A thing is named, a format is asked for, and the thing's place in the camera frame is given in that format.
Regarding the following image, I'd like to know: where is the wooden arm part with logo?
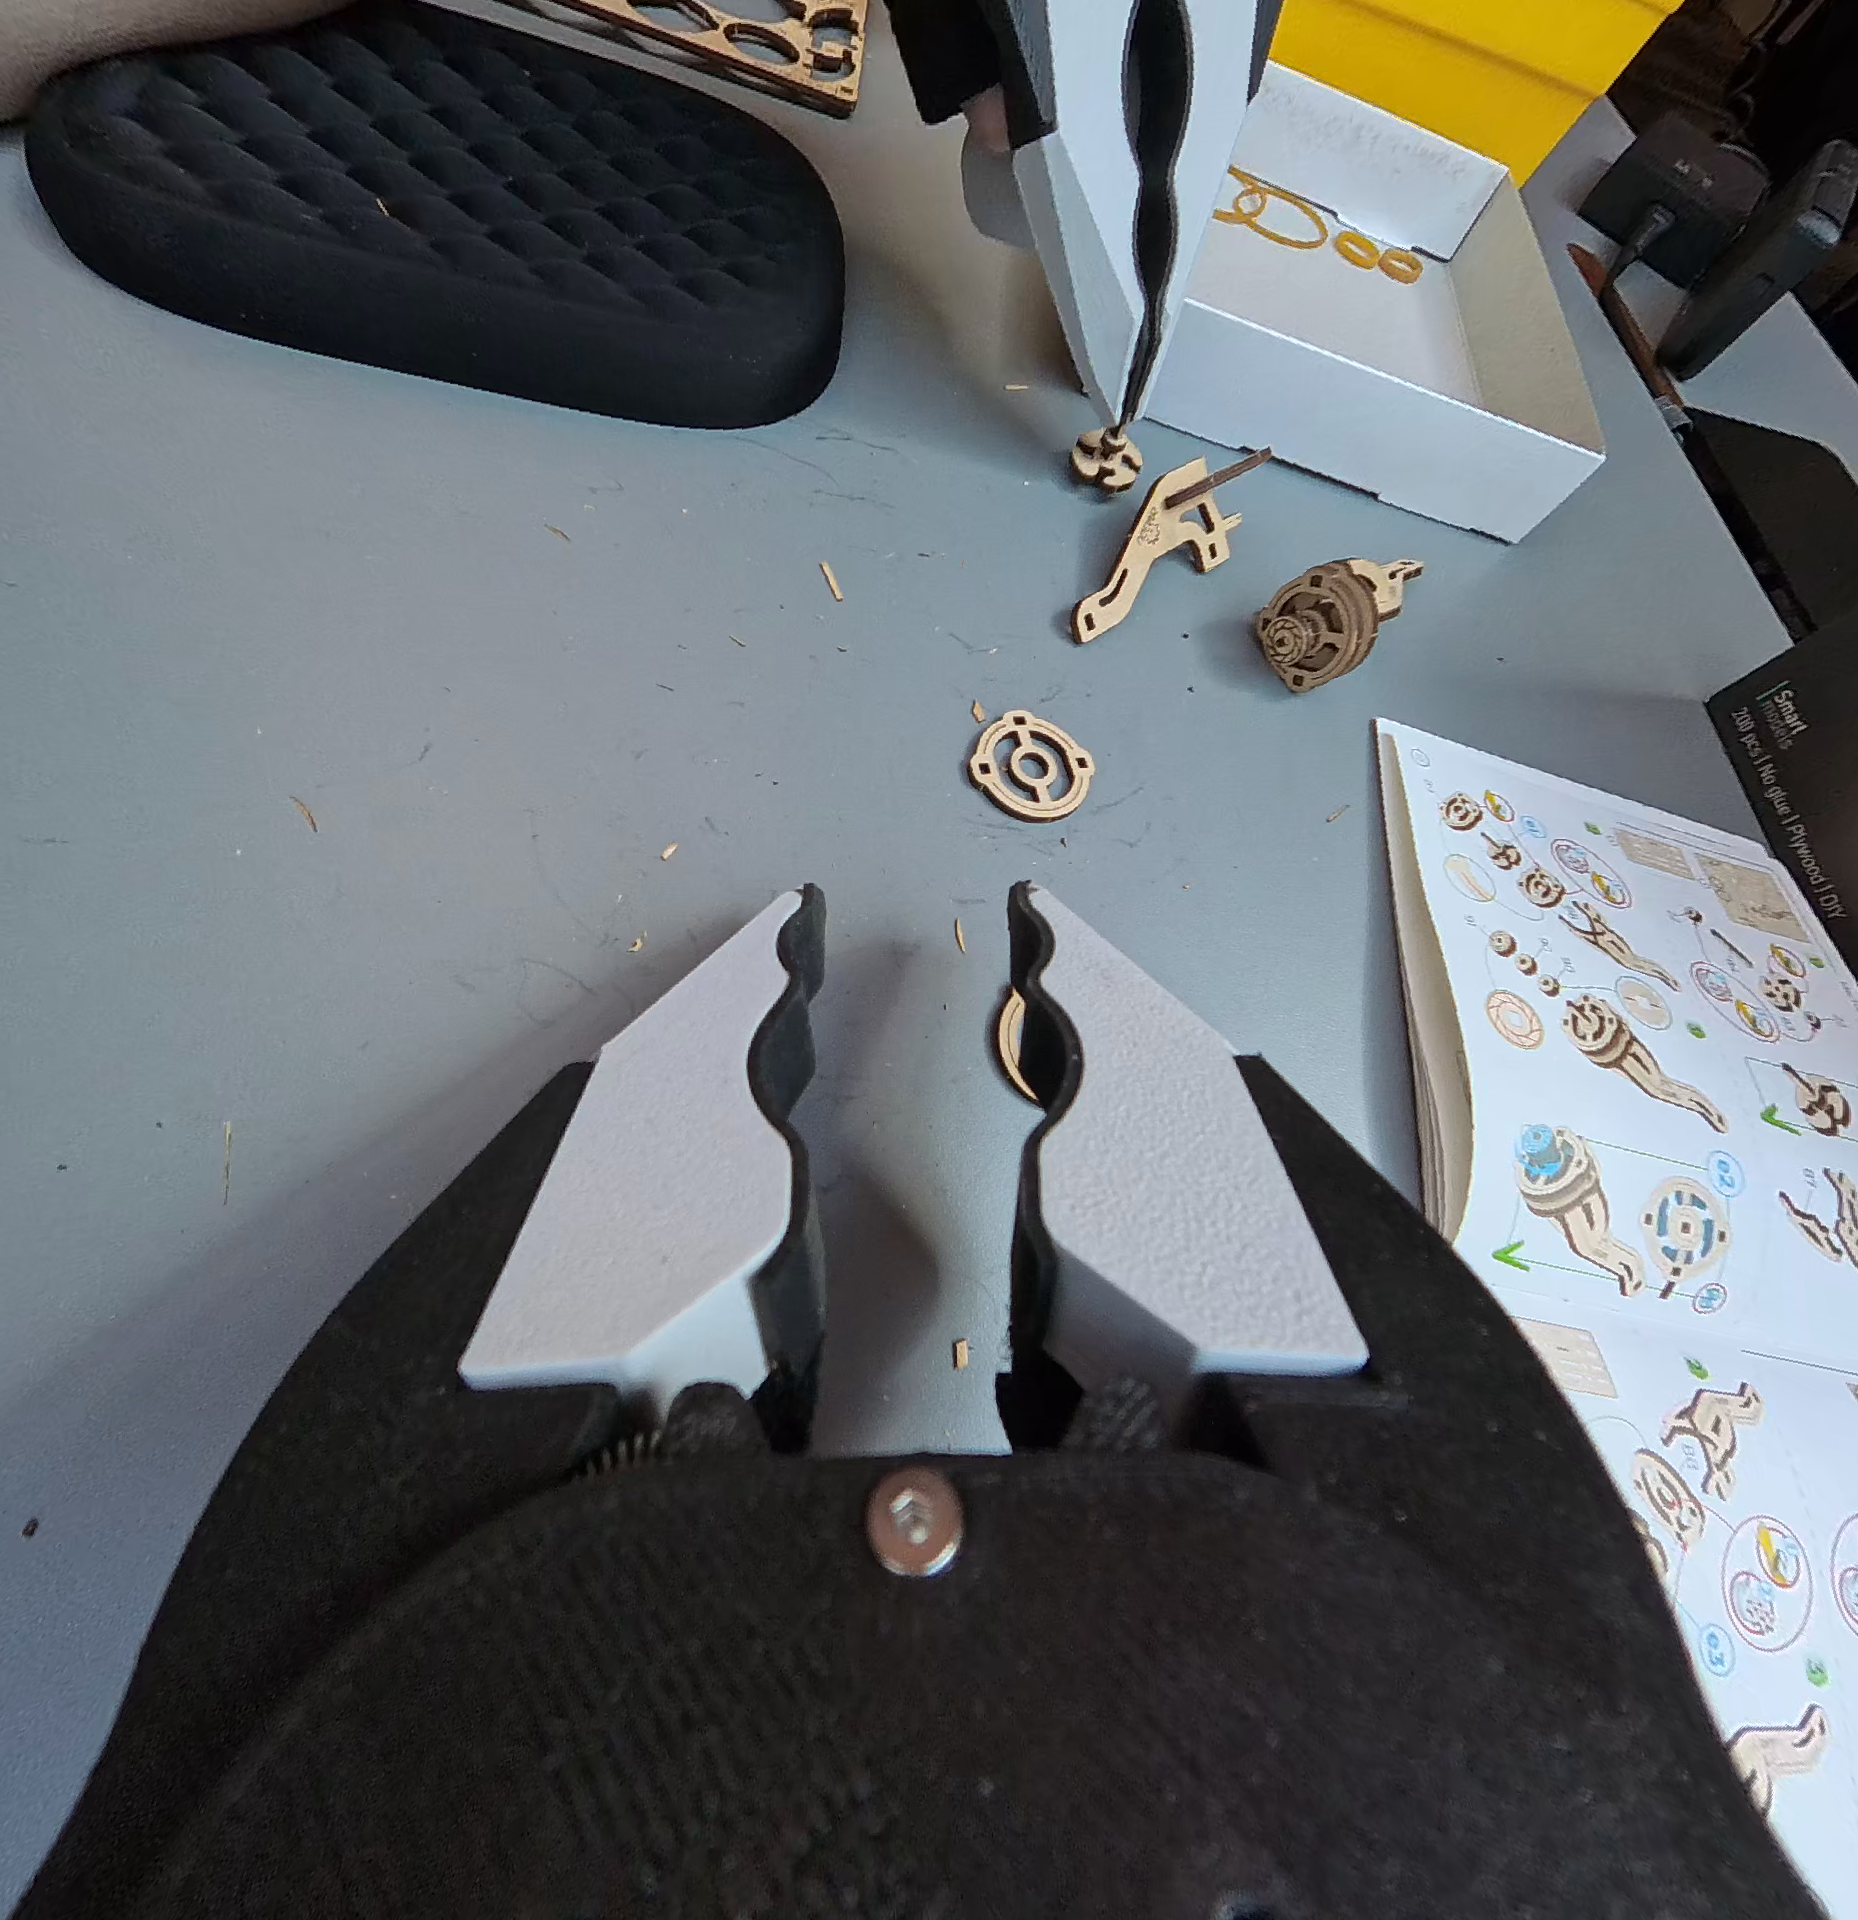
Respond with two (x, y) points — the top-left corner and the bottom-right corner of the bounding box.
(1076, 461), (1251, 645)

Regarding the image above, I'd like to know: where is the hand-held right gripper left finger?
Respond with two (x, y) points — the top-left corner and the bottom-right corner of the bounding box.
(460, 881), (837, 1455)

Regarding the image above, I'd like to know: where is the dark grey device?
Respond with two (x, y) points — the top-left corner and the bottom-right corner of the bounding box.
(1655, 137), (1858, 385)

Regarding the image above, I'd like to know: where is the white cardboard box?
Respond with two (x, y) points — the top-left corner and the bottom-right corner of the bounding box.
(1151, 62), (1609, 550)

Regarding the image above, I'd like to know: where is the yellow plastic bin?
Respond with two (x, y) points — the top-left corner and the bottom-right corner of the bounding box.
(1263, 0), (1672, 184)

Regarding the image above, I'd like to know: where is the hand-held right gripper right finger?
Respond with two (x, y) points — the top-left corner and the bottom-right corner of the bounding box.
(1006, 881), (1377, 1455)

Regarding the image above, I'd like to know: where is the black box device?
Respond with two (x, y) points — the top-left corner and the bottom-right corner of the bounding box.
(1585, 111), (1776, 289)

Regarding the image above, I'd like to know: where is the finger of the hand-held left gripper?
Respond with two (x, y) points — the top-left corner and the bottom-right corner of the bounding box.
(1015, 0), (1171, 427)
(1151, 0), (1263, 422)

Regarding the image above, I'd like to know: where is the black quilted cushion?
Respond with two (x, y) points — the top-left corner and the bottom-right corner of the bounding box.
(27, 0), (850, 427)

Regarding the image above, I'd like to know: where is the wooden laser-cut part sheet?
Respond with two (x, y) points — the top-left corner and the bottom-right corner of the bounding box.
(534, 0), (877, 116)

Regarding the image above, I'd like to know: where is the black product box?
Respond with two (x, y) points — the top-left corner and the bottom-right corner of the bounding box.
(1704, 603), (1858, 988)

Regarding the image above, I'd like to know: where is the black flat case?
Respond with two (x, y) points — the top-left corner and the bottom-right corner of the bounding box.
(1675, 403), (1858, 639)

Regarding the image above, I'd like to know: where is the round wooden hub assembly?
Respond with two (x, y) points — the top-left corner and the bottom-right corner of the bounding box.
(1260, 556), (1430, 698)

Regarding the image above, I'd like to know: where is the open instruction booklet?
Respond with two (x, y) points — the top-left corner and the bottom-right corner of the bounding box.
(1377, 719), (1858, 1865)

